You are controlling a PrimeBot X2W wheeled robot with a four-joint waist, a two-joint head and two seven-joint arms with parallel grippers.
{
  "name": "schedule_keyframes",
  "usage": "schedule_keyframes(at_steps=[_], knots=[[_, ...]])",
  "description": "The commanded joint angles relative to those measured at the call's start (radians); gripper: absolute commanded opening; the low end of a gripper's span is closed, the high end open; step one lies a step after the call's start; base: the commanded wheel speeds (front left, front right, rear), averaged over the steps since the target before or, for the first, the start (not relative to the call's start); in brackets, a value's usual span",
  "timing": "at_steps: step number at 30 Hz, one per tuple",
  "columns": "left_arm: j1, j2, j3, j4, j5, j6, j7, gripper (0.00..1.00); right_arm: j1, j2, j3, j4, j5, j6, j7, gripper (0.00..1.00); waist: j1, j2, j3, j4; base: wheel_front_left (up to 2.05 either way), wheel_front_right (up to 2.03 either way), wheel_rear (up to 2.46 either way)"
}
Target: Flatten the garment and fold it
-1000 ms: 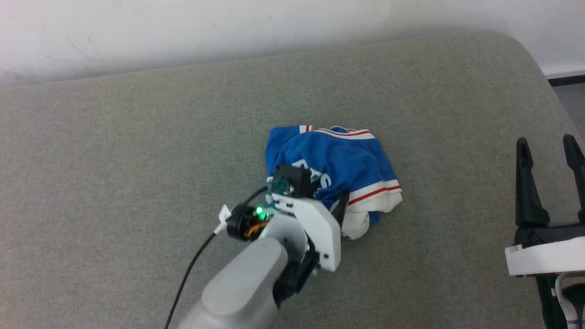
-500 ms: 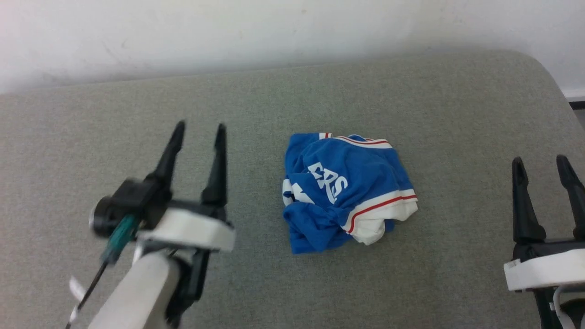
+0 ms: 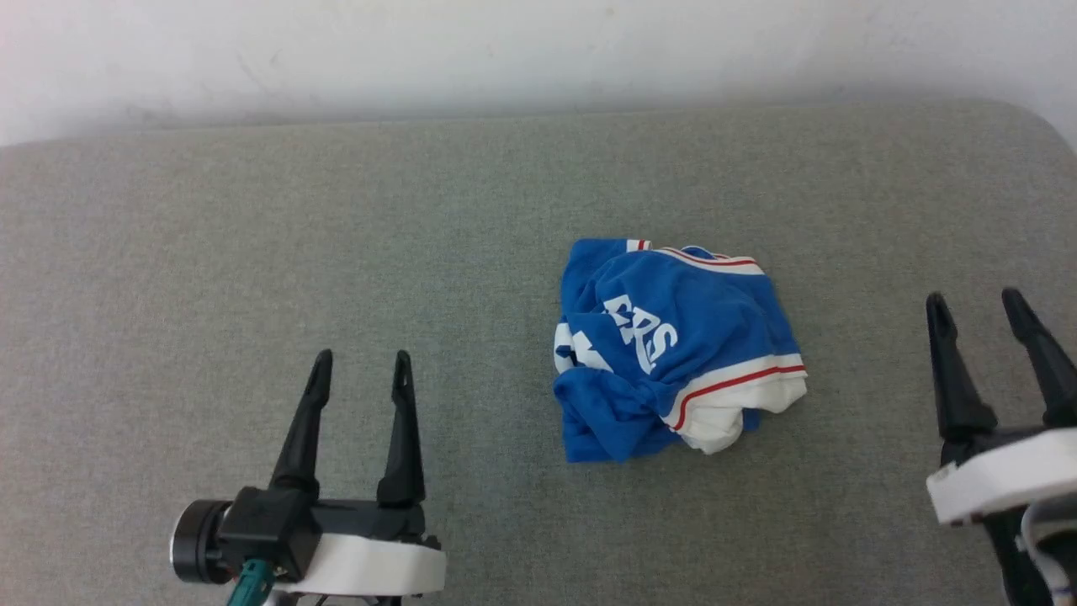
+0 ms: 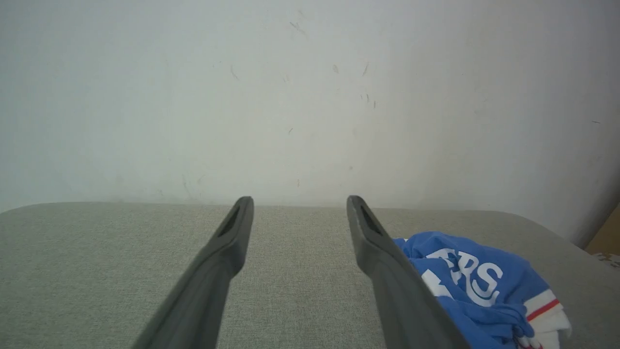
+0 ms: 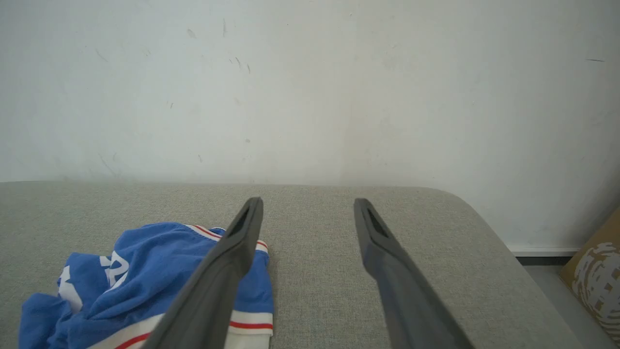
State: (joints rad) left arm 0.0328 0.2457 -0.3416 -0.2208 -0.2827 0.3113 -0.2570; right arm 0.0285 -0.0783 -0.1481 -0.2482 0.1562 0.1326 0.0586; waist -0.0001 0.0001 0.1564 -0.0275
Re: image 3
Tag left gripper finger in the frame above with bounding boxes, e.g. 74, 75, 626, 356
269, 349, 335, 497
376, 349, 427, 506

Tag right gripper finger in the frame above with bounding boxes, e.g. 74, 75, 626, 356
926, 292, 1000, 444
1001, 288, 1077, 428

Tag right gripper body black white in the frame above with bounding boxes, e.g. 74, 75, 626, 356
926, 424, 1077, 528

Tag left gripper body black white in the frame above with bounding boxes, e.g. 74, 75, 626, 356
171, 486, 448, 598

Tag blue jersey with white trim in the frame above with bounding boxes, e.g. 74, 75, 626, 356
553, 238, 809, 464

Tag grey fabric sofa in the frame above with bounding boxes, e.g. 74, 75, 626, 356
0, 99, 1077, 606

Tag white cable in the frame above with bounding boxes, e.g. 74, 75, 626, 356
1020, 495, 1077, 600

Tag teal cable connector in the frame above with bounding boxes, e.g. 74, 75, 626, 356
225, 560, 275, 606

